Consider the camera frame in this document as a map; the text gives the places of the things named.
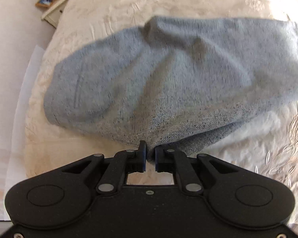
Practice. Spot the cream embroidered bedspread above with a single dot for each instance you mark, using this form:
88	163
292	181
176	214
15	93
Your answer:
94	17

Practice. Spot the cream bedside table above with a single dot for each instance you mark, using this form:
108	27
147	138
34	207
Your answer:
56	11

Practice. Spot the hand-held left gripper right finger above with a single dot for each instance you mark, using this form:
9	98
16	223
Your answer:
159	156

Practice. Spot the grey-blue speckled pants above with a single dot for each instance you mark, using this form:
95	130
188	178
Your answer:
164	79

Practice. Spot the wooden photo frame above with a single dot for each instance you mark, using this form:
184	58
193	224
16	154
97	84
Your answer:
45	2

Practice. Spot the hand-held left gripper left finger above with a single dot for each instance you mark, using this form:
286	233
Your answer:
142	152

